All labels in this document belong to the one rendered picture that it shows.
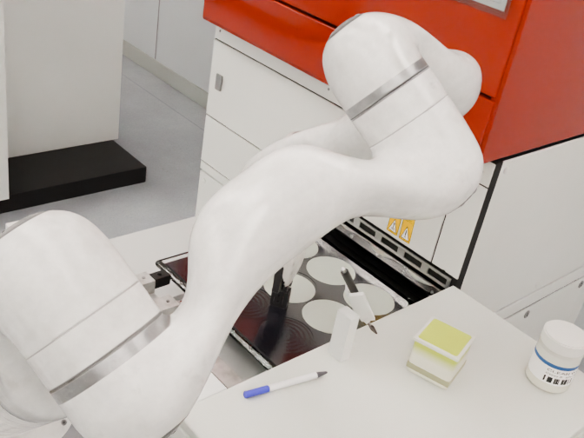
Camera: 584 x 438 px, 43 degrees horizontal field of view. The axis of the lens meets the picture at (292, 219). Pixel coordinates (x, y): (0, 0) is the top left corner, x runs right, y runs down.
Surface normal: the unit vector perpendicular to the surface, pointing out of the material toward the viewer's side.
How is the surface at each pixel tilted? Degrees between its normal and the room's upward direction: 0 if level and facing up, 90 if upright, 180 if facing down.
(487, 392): 0
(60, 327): 62
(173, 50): 90
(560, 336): 0
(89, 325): 51
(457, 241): 90
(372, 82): 75
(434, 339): 0
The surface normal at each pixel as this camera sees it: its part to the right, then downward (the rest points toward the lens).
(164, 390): 0.44, -0.04
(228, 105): -0.74, 0.22
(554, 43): 0.65, 0.47
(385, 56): 0.17, -0.08
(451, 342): 0.16, -0.86
